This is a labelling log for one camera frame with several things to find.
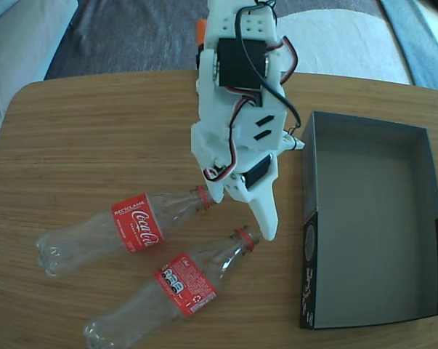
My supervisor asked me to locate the dark grey rug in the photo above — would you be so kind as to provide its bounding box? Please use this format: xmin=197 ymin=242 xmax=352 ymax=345
xmin=44 ymin=0 xmax=386 ymax=81

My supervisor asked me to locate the clear bottle Coca-Cola script label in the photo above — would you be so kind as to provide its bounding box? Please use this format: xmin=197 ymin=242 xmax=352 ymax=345
xmin=35 ymin=184 xmax=219 ymax=279

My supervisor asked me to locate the blue-grey fabric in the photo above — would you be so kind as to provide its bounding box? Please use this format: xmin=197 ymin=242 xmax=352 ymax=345
xmin=380 ymin=0 xmax=438 ymax=92

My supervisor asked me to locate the clear bottle nutrition seals label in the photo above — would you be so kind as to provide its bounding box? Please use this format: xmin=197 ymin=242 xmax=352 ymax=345
xmin=82 ymin=227 xmax=261 ymax=349

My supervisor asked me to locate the orange and black clamp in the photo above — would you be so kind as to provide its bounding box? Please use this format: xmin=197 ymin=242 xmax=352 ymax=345
xmin=195 ymin=18 xmax=209 ymax=72

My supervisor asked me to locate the grey cardboard box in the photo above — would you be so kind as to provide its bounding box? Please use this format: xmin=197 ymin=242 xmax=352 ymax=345
xmin=298 ymin=111 xmax=438 ymax=331

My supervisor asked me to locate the white cloth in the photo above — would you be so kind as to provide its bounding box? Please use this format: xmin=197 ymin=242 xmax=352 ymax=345
xmin=276 ymin=9 xmax=412 ymax=87

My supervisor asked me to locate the flat white camera mount plate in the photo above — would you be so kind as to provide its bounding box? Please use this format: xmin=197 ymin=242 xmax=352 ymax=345
xmin=280 ymin=129 xmax=307 ymax=152

